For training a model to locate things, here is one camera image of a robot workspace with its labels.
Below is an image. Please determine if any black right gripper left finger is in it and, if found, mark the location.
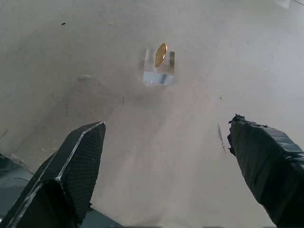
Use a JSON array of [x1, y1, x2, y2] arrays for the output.
[[0, 121, 106, 228]]

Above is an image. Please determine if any gold coin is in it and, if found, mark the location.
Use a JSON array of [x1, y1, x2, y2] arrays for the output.
[[154, 43, 168, 68]]

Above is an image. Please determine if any clear acrylic block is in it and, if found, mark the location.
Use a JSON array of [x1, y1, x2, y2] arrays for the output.
[[143, 48, 177, 86]]

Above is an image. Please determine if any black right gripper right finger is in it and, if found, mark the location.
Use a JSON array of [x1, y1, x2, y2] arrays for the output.
[[227, 114, 304, 228]]

